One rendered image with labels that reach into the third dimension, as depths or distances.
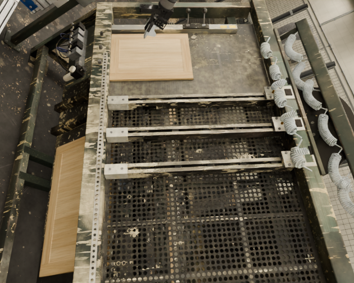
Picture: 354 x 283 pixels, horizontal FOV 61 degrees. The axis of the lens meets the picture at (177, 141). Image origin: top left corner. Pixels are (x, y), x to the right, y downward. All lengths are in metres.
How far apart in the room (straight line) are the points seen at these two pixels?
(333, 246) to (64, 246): 1.51
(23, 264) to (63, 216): 0.47
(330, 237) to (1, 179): 2.08
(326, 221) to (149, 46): 1.60
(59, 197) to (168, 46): 1.31
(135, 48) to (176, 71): 0.36
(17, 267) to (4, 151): 0.81
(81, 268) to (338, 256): 1.23
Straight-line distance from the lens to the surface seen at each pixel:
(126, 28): 2.42
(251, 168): 1.77
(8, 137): 2.56
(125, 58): 2.23
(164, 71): 2.14
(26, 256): 2.46
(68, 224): 2.08
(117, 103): 1.91
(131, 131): 1.81
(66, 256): 2.04
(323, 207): 1.79
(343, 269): 1.74
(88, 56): 2.26
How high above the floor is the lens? 1.98
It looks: 24 degrees down
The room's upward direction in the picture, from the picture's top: 71 degrees clockwise
